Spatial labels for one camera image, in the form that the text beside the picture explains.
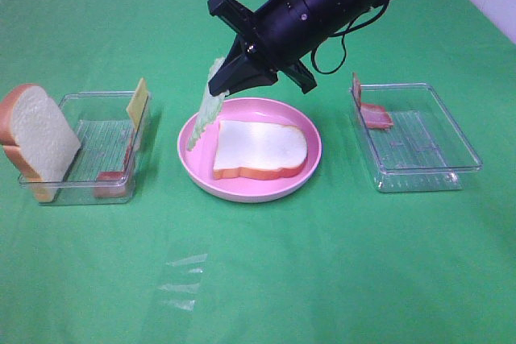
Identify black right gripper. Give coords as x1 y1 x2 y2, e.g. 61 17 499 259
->
208 0 346 95

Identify green lettuce leaf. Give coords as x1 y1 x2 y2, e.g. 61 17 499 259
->
187 57 229 151

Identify bacon strip from container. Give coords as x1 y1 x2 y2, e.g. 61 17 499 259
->
352 73 394 130

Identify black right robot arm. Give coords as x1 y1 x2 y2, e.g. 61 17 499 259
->
208 0 390 96

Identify pink plate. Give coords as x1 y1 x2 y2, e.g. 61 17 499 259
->
177 97 323 203

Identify bread slice on plate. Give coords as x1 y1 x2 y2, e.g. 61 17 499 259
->
213 120 308 180

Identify yellow cheese slice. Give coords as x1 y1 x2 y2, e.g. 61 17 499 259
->
126 77 148 130

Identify clear left plastic container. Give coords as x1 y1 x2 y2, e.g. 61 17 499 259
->
18 91 151 205

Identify clear plastic container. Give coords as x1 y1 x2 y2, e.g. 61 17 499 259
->
350 83 483 193
18 91 151 205

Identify clear right plastic container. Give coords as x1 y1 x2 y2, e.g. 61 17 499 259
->
350 83 483 193

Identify green tablecloth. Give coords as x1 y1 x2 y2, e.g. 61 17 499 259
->
1 0 515 343

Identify upright bread slice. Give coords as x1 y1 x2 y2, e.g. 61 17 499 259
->
1 84 81 203

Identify clear tape patch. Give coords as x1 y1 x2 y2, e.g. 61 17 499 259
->
149 236 210 323

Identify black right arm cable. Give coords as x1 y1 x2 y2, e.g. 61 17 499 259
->
310 0 390 76

